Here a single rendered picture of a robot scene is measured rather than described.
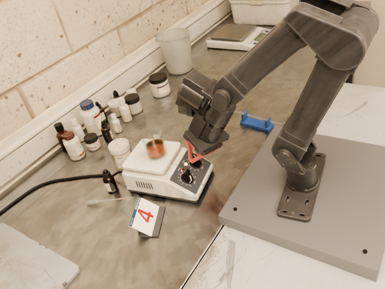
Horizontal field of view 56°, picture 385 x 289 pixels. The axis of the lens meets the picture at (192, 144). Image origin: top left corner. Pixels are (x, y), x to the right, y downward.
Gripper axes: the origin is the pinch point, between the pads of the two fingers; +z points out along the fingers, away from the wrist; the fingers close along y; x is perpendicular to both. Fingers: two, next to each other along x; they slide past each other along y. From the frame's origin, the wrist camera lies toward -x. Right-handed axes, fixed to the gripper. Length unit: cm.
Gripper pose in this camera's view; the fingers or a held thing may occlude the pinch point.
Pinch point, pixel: (195, 157)
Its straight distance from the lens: 92.2
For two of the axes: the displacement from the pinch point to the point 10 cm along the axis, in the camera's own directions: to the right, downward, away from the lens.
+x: 6.3, 7.0, -3.4
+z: -3.1, 6.3, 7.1
